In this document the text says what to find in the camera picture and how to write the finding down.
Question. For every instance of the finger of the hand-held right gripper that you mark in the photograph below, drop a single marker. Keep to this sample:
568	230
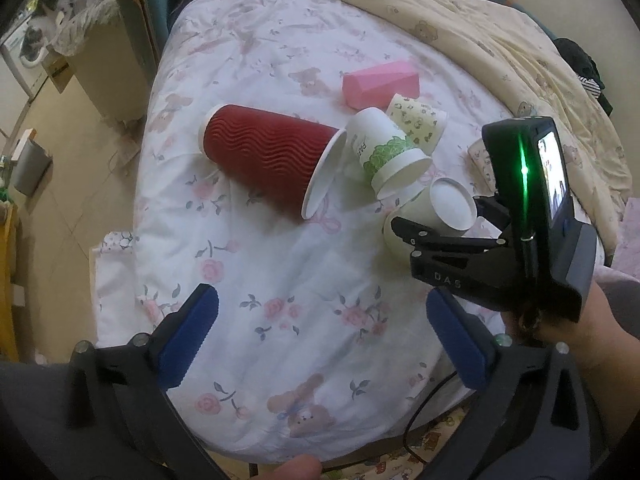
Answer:
492	212
450	265

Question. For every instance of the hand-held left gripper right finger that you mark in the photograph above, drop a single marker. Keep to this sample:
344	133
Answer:
457	340

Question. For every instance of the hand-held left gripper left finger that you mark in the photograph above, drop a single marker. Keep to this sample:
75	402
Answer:
192	332

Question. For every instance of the plain white paper cup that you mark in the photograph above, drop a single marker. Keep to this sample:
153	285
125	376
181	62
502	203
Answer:
425	205

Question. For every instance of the bear-print paper cup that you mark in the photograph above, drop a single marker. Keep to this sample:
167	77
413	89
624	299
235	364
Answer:
478	157

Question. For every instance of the yellow patterned paper cup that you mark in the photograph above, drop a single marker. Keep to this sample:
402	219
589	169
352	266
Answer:
420	120

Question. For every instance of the white green-print paper cup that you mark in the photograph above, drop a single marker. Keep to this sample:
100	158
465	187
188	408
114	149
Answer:
377	140

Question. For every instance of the red ripple paper cup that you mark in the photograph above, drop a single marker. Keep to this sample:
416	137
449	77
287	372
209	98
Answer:
260	155

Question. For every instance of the person's right hand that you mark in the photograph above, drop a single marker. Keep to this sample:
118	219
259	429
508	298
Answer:
595	317

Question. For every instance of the person's left hand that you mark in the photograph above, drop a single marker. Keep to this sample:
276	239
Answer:
295	467

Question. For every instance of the cartoon-print mat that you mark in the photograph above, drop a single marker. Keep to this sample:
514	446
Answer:
440	442

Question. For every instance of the white floral quilt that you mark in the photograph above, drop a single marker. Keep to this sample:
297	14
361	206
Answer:
280	270

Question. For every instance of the white patterned cloth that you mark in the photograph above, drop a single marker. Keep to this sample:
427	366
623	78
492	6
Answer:
116	244

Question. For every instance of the black clothing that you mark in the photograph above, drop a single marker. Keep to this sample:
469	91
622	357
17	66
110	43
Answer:
582	67

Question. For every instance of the pink box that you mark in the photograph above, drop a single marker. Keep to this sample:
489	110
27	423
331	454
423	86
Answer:
380	82

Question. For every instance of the cream bear-print blanket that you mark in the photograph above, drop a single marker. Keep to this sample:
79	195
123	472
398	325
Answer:
475	25

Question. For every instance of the yellow wooden furniture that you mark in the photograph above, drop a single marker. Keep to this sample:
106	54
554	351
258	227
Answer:
7	280

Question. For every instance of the grey bin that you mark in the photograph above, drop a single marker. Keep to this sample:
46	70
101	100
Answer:
30	167

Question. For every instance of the white cabinet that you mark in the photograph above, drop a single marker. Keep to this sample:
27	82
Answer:
107	80

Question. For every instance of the cardboard box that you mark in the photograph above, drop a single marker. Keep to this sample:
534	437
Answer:
57	72

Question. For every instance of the teal furniture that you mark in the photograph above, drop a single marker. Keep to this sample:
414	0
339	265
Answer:
142	10

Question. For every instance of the washing machine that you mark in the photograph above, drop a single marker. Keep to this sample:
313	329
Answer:
22	47

